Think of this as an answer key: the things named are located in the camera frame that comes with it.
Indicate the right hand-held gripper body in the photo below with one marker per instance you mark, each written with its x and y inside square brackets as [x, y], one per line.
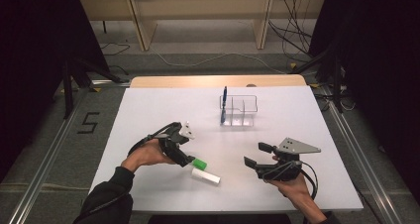
[287, 166]

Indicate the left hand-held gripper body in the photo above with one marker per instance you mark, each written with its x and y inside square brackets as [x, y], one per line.
[171, 136]

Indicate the green highlighter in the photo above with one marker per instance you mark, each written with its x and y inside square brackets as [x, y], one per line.
[199, 164]

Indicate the white marker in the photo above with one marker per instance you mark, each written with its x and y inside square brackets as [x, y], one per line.
[205, 176]

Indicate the clear acrylic pen holder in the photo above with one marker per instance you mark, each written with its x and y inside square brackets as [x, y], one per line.
[246, 110]

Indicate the blue ballpoint pen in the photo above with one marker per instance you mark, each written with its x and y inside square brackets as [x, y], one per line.
[224, 105]

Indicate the person's right hand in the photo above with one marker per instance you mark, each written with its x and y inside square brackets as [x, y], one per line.
[295, 189]

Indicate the person's left hand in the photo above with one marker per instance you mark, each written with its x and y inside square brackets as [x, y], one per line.
[147, 154]

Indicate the white board table cover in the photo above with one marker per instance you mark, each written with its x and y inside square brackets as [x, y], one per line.
[280, 125]

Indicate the light wooden table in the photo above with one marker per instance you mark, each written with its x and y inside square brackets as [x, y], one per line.
[198, 81]

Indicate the black metal stand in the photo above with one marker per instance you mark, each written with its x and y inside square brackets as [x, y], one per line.
[336, 78]

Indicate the black tripod stand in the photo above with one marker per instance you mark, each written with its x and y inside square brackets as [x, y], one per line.
[67, 91]

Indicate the black metal leg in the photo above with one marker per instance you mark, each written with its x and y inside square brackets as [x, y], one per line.
[104, 26]

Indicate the light wooden desk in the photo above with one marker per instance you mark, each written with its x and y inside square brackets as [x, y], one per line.
[198, 6]

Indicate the black curtain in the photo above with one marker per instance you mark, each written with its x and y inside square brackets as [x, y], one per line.
[379, 68]
[33, 52]

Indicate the aluminium floor rail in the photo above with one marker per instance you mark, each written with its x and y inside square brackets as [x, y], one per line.
[43, 171]
[363, 158]

